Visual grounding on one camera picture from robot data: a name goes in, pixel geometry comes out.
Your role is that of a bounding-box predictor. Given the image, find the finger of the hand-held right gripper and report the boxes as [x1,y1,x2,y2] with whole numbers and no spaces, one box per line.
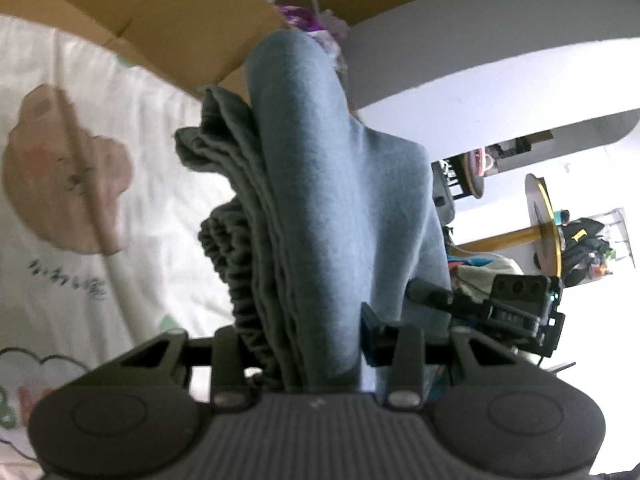
[407,280,489,318]

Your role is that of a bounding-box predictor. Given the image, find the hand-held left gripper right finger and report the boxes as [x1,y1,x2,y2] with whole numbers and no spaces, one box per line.
[360,302,546,409]

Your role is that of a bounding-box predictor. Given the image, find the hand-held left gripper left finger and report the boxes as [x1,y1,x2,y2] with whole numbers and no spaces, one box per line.
[90,326,249,409]

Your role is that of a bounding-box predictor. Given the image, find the blue denim pants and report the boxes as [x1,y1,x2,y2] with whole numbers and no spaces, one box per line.
[175,30,451,396]

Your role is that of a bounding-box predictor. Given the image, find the light green cloth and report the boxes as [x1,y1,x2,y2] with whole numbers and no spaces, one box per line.
[446,255,524,292]

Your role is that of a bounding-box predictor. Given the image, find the black bag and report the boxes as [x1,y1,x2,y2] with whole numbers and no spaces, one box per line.
[560,217,609,282]

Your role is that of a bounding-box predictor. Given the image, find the round wooden side table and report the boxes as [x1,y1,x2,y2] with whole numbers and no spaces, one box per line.
[452,172,564,279]

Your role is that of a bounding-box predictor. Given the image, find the round wooden stool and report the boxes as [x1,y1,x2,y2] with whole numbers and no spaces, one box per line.
[462,147,494,200]

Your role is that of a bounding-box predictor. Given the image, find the cream printed bed sheet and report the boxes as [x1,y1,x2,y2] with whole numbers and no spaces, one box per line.
[0,12,242,467]

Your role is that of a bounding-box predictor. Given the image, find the purple plastic bag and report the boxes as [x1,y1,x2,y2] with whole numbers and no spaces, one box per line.
[274,2,349,54]

